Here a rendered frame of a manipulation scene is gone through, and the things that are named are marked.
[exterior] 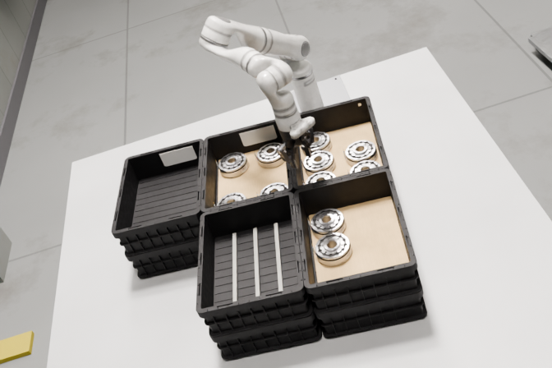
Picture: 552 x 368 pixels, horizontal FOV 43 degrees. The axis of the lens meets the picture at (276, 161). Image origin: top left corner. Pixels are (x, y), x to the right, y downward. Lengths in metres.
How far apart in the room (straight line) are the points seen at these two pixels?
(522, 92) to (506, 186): 1.63
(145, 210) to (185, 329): 0.48
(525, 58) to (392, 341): 2.51
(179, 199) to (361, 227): 0.68
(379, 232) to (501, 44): 2.43
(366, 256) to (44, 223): 2.51
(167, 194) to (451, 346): 1.11
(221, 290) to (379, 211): 0.53
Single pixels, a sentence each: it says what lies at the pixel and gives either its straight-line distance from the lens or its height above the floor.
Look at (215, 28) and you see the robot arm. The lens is 2.19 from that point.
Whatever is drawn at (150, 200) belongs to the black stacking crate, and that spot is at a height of 0.83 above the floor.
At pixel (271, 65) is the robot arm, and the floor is 1.30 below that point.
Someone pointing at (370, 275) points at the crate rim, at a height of 0.93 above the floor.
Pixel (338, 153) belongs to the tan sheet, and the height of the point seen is 0.83.
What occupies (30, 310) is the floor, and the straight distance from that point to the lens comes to 3.71.
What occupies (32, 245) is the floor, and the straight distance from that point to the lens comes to 4.08.
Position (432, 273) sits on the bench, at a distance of 2.12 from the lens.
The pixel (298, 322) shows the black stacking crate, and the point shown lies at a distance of 1.96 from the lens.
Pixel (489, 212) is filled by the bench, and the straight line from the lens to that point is 2.27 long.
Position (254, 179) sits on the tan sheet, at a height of 0.83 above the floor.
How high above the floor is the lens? 2.31
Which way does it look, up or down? 37 degrees down
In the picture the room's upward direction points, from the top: 19 degrees counter-clockwise
